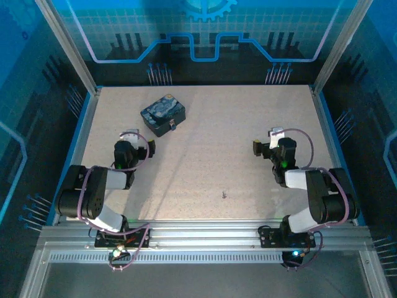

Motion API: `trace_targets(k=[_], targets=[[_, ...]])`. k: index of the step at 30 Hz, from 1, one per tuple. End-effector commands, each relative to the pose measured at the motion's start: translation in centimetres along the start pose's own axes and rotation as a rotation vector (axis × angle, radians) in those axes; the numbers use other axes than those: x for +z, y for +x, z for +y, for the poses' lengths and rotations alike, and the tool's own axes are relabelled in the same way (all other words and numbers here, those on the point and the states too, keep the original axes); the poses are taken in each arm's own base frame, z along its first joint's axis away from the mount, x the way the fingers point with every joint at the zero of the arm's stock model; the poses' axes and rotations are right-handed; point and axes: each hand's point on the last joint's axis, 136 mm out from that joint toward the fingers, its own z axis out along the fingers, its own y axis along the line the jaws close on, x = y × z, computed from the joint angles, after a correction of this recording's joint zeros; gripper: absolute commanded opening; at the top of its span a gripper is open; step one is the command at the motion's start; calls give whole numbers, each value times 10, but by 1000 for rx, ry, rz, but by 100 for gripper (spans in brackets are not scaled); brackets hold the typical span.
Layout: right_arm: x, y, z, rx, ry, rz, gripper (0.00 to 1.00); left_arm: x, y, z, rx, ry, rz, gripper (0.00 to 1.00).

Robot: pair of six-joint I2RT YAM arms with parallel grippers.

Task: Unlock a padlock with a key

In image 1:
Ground controller board with LED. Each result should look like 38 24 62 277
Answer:
281 249 306 268
107 244 131 262

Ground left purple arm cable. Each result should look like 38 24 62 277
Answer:
76 130 153 273

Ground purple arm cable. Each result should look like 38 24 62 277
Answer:
76 130 153 273
279 128 350 271

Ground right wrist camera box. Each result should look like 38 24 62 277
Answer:
268 126 285 149

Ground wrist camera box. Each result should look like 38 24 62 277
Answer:
119 129 139 145
268 126 285 149

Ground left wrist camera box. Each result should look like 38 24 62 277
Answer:
119 129 139 145

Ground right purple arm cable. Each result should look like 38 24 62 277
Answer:
279 128 350 271

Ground aluminium side rail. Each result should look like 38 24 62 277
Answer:
310 84 357 225
51 86 102 225

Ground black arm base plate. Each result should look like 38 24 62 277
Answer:
94 228 152 249
258 225 317 249

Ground aluminium front rail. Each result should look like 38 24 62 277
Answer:
37 218 375 251

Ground slotted grey cable duct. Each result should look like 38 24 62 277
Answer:
48 253 367 264

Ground aluminium frame post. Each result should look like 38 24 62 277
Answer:
312 0 375 94
34 0 102 94

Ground aluminium frame beam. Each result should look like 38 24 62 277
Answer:
18 245 50 298
359 250 392 298

